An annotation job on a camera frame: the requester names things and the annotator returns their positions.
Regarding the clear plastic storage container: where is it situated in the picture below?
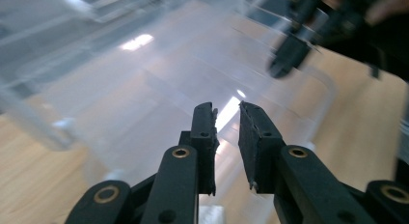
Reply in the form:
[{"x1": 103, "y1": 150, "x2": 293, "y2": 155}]
[{"x1": 0, "y1": 0, "x2": 338, "y2": 224}]

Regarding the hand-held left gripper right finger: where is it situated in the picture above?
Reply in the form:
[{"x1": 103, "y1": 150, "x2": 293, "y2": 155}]
[{"x1": 237, "y1": 100, "x2": 286, "y2": 195}]

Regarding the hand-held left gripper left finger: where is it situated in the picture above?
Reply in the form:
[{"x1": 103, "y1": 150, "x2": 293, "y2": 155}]
[{"x1": 177, "y1": 101, "x2": 221, "y2": 197}]

